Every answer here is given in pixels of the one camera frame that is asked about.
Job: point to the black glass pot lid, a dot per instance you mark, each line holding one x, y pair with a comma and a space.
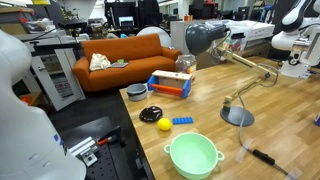
150, 114

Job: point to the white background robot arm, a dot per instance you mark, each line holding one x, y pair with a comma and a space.
296, 40

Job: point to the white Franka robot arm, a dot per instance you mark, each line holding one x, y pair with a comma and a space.
20, 133

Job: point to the grey metal pot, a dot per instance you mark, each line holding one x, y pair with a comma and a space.
136, 92

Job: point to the mint green plastic pot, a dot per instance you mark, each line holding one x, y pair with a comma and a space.
193, 156

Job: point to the wooden toy workbench blue ends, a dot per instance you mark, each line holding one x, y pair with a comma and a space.
170, 81

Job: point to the orange sofa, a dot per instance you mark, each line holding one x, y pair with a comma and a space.
140, 63

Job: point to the yellow toy lemon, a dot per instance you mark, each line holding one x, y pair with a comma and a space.
164, 124

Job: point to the clear jar of coloured cubes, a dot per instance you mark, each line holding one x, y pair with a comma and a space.
185, 65

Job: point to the blue building brick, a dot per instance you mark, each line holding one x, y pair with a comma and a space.
182, 120

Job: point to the flat patterned book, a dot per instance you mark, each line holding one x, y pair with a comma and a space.
118, 65

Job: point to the small green object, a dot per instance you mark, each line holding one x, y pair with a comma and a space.
120, 61

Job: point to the cardboard box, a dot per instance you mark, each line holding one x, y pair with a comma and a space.
178, 36

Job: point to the white round chair back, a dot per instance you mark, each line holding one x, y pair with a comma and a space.
156, 33

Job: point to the white cloth bag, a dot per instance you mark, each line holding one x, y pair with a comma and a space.
99, 62

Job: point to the wooden desk lamp grey head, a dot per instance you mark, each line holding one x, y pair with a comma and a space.
203, 36

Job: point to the black perforated work table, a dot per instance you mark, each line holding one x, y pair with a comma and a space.
110, 163

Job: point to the white equipment stand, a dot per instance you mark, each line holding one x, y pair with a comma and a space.
63, 83

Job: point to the clear tape strip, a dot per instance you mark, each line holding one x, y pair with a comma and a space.
294, 173
244, 150

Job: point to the clear bin of puzzle cubes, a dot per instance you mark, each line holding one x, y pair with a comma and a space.
253, 31

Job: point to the aluminium bracket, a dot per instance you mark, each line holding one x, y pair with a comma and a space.
85, 150

